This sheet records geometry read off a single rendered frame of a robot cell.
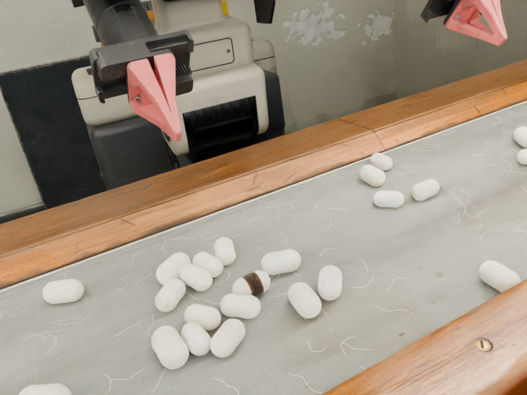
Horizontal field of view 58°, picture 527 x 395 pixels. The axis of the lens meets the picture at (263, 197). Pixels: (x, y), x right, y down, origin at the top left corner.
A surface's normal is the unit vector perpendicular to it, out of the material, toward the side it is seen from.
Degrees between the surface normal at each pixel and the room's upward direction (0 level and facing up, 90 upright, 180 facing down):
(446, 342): 0
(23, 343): 0
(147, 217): 45
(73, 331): 0
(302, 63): 90
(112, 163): 90
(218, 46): 98
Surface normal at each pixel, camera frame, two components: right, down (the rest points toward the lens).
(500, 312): -0.15, -0.89
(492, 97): 0.22, -0.40
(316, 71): 0.38, 0.35
